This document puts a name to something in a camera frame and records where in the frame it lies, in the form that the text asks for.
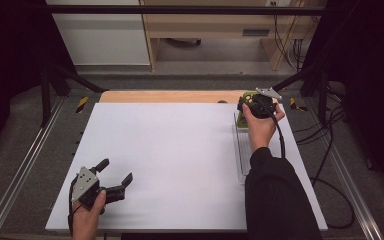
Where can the green phone case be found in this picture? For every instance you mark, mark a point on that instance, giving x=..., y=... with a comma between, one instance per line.
x=242, y=124

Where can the person's right hand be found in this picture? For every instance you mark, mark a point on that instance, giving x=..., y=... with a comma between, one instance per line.
x=261, y=131

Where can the white board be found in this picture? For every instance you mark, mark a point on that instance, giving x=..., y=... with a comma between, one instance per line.
x=163, y=160

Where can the wooden desk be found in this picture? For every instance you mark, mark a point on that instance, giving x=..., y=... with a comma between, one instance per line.
x=213, y=25

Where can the wooden table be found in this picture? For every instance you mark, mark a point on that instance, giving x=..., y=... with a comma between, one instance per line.
x=166, y=96

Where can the black horizontal frame bar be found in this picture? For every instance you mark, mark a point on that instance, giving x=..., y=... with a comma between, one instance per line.
x=180, y=9

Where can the black curtain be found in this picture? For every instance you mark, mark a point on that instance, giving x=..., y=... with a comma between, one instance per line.
x=370, y=66
x=6, y=50

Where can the black frame stand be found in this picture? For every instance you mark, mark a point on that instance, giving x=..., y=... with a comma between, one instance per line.
x=46, y=96
x=321, y=93

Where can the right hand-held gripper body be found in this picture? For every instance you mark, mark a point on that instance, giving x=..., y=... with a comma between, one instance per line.
x=263, y=105

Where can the white cabinet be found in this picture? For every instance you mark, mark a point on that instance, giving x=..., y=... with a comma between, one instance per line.
x=103, y=36

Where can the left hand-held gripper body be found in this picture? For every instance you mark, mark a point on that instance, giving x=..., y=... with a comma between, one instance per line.
x=86, y=183

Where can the person's left hand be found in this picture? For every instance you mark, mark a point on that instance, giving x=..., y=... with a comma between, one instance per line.
x=86, y=220

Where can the yellow black tape strip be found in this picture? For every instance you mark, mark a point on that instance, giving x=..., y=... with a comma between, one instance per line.
x=82, y=104
x=294, y=104

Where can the aluminium rail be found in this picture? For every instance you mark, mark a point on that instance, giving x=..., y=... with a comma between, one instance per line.
x=353, y=173
x=20, y=173

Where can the grey desk label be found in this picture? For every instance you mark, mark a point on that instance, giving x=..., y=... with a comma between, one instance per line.
x=255, y=32

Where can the clear plastic tray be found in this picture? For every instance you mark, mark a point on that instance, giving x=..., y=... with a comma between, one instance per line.
x=243, y=156

